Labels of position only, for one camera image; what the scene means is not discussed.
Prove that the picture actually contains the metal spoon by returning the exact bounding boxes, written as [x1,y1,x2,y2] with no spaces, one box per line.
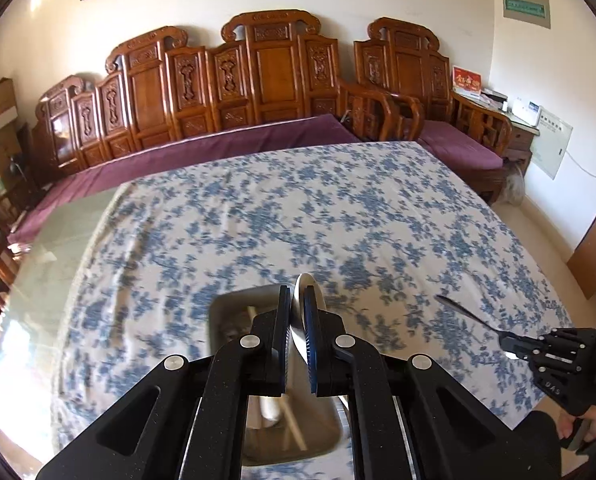
[435,295,502,335]

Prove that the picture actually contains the grey metal tray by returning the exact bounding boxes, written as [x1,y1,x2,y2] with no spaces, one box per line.
[208,285,349,467]

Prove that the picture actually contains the white wall panel box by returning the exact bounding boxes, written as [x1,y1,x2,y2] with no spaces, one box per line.
[531,107,573,180]

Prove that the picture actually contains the carved wooden long bench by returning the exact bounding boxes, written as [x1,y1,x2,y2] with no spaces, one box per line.
[30,8,404,176]

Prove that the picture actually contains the wooden side table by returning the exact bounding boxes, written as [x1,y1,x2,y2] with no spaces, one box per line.
[502,113,540,176]

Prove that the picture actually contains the blue floral tablecloth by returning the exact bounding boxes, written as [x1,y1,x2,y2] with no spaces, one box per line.
[51,142,570,450]

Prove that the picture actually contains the person's right hand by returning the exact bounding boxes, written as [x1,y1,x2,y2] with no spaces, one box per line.
[557,401,596,446]

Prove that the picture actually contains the red sign card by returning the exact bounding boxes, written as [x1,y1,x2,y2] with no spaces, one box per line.
[452,65,483,96]

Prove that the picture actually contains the purple armchair cushion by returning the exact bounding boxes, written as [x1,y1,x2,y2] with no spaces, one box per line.
[417,120,503,172]

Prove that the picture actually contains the carved wooden armchair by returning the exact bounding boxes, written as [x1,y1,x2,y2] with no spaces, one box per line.
[354,18,511,204]

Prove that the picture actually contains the white ceramic soup spoon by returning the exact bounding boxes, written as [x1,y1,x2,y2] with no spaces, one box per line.
[290,273,326,373]

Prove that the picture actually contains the purple bench cushion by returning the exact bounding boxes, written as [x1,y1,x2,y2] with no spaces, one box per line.
[8,115,359,245]

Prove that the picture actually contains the green wall plaque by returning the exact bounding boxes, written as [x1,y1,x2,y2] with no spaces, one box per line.
[503,0,552,29]

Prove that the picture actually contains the cardboard boxes stack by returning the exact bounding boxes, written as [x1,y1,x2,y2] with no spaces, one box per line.
[0,78,21,172]

